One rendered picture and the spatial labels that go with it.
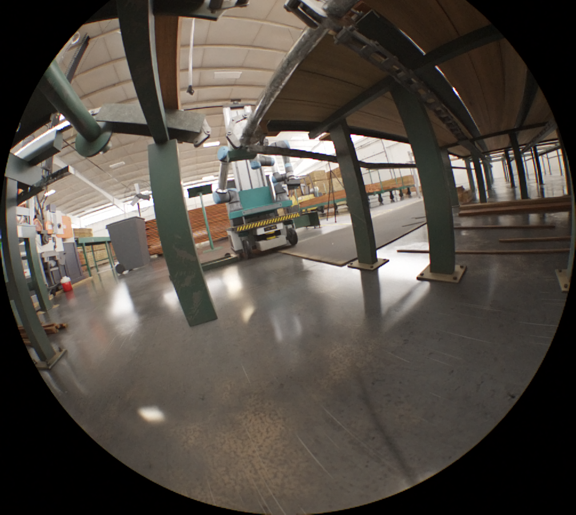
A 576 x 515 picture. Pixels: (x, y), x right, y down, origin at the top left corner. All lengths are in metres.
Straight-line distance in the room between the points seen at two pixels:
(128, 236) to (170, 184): 3.21
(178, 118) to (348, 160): 0.79
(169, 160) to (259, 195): 1.39
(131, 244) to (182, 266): 3.21
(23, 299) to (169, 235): 0.83
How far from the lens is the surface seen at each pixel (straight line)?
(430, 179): 0.74
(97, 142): 1.02
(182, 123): 0.85
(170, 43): 0.67
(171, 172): 0.79
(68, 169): 1.05
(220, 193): 1.76
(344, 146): 0.98
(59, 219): 5.03
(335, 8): 0.47
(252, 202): 2.02
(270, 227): 1.77
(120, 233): 4.01
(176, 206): 0.76
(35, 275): 2.79
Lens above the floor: 0.35
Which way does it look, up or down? 4 degrees down
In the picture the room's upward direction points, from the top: 13 degrees counter-clockwise
